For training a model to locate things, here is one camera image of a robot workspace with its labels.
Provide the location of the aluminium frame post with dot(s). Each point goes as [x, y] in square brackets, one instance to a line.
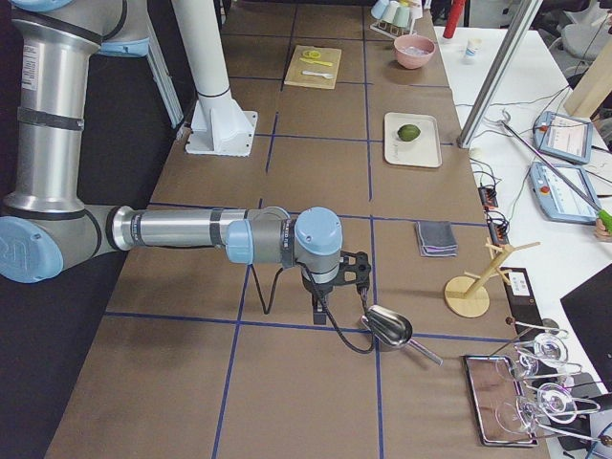
[521, 23]

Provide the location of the wooden mug tree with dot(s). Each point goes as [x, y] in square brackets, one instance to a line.
[466, 295]

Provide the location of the steel scoop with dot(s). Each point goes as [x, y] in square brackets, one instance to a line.
[395, 331]

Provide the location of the yellow plastic knife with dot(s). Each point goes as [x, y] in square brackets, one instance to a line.
[316, 61]

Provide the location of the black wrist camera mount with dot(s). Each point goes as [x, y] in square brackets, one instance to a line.
[355, 269]

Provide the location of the bamboo cutting board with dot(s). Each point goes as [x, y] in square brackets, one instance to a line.
[294, 77]

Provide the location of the wine glass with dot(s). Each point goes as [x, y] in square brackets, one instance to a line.
[545, 356]
[550, 405]

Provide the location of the grey folded cloth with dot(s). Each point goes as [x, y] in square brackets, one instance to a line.
[436, 239]

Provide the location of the pink bowl with ice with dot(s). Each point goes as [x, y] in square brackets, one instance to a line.
[413, 51]

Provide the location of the mirror steel tray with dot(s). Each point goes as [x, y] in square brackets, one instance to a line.
[493, 389]

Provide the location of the cup rack with cups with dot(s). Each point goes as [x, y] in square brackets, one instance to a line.
[395, 18]

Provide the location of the teach pendant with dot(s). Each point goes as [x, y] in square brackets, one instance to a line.
[557, 200]
[563, 137]

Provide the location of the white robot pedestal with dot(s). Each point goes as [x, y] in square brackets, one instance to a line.
[219, 125]

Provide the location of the green lime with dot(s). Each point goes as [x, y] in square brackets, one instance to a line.
[408, 132]

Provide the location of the red bottle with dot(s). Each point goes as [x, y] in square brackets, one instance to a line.
[455, 13]

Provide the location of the metal grabber rod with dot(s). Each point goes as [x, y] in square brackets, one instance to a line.
[603, 214]

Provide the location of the white rabbit tray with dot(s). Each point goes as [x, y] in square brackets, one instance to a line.
[425, 151]

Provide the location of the black power strip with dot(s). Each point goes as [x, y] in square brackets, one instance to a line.
[497, 222]

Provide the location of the white plastic spoon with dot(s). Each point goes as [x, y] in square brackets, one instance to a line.
[318, 74]

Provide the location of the lower teach pendant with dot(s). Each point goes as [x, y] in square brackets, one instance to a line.
[557, 200]

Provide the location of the upper teach pendant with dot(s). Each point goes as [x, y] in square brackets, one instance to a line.
[563, 137]

